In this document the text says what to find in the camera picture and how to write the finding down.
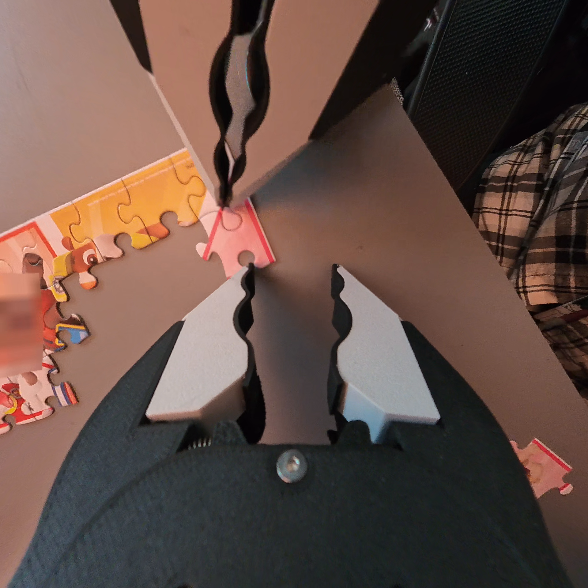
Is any pink dog puzzle piece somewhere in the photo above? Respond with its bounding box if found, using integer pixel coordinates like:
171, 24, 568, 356
510, 438, 574, 499

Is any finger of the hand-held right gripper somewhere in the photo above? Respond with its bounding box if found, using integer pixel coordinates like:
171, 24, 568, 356
138, 0, 233, 206
226, 0, 383, 206

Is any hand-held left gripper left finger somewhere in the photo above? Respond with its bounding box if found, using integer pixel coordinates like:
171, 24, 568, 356
145, 263, 268, 444

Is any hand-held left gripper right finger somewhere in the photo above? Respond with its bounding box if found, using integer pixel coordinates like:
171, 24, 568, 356
326, 264, 441, 444

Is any plaid shirt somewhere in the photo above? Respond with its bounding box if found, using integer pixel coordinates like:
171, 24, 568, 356
472, 103, 588, 396

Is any assembled pink red puzzle section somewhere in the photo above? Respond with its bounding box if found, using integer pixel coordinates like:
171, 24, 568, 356
0, 147, 217, 435

